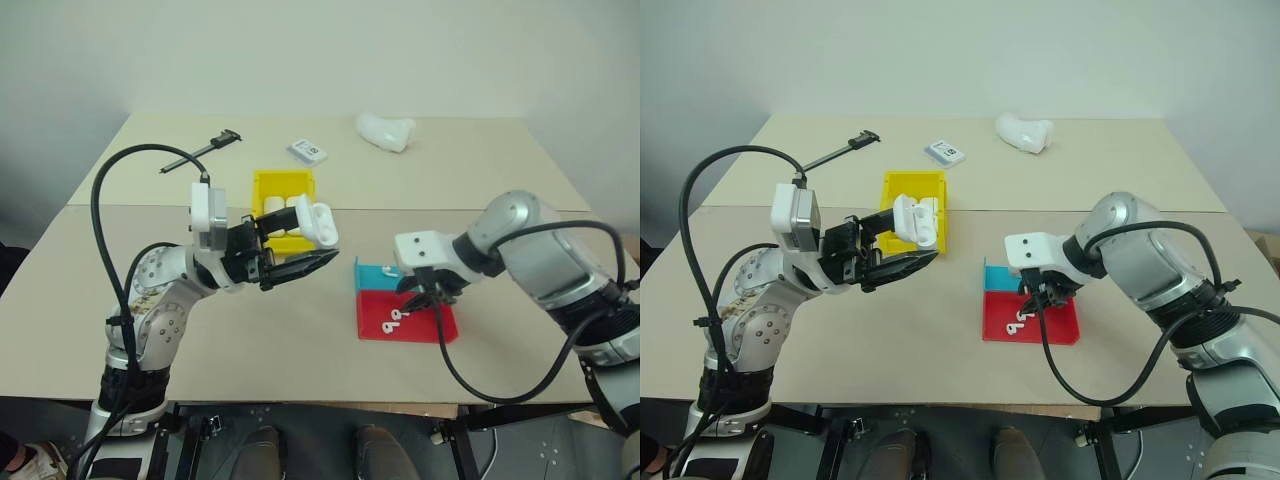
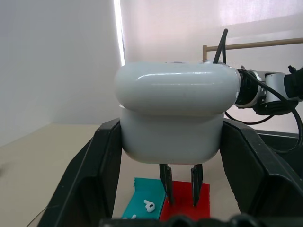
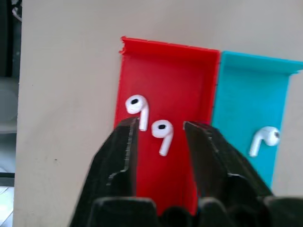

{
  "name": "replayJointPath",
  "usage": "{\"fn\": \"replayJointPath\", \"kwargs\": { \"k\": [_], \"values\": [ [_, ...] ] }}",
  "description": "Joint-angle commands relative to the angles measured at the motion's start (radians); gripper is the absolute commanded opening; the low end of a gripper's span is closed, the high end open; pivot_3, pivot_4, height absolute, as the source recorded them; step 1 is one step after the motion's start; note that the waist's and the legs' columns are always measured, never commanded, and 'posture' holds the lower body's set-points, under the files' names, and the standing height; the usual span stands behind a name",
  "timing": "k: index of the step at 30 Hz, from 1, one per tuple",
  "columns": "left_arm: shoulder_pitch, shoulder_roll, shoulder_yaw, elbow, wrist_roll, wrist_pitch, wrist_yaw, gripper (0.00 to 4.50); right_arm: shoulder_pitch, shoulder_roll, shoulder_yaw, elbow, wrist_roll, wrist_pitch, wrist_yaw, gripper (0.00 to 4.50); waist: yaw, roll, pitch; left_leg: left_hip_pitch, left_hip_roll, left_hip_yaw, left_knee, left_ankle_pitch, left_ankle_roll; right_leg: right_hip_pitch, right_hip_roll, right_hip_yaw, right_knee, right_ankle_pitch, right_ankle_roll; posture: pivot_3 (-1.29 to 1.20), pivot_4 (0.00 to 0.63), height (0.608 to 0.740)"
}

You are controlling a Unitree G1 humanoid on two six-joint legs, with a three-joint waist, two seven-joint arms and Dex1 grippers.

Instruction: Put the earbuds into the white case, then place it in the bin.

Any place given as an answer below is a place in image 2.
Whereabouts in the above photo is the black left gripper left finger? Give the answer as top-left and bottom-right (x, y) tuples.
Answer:
(37, 117), (123, 227)

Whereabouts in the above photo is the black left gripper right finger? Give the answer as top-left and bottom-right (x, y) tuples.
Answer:
(219, 117), (303, 227)

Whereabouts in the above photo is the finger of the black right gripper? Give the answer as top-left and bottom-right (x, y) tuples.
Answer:
(159, 163), (175, 205)
(190, 163), (204, 207)

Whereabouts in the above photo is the white earbud charging case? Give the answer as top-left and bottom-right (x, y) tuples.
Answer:
(113, 61), (239, 165)

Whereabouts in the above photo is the dark grey bin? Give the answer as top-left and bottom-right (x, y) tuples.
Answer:
(256, 129), (303, 177)

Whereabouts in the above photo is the teal plastic tray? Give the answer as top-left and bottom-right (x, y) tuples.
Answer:
(121, 177), (167, 220)

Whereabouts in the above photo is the red plastic tray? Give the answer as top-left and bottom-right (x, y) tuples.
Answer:
(159, 180), (211, 222)

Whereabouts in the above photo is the wooden dowel rack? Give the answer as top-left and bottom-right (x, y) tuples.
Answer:
(202, 37), (303, 64)

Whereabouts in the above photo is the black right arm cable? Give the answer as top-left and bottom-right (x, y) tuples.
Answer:
(223, 68), (303, 152)

